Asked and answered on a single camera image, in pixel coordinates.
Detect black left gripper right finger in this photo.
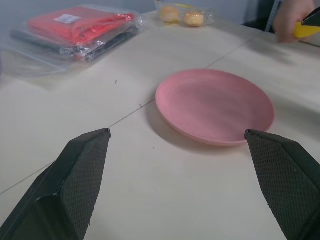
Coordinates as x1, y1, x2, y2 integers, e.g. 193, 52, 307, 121
244, 129, 320, 240

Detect perforated metal strip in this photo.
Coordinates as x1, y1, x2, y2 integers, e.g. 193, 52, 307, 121
266, 0, 280, 33

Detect yellow object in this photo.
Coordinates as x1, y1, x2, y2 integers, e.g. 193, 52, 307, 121
293, 21, 320, 39

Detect pink round plate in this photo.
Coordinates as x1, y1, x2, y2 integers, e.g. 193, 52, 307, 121
155, 68, 276, 147

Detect black cloth in plastic bag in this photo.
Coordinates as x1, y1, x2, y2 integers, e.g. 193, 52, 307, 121
9, 23, 145, 64

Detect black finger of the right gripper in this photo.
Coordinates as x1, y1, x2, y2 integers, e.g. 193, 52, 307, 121
300, 6, 320, 27

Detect packaged yellow buns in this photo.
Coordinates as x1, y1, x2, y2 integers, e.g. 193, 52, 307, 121
180, 6, 216, 28

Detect red cloth in plastic bag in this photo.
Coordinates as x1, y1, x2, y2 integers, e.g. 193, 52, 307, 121
26, 6, 137, 48

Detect person's bare hand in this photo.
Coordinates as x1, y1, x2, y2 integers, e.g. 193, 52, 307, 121
273, 0, 317, 44

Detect flat clear plastic bag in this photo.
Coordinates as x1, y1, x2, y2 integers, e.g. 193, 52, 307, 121
0, 46, 83, 79

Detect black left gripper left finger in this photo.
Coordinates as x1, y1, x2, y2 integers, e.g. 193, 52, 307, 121
0, 128, 112, 240

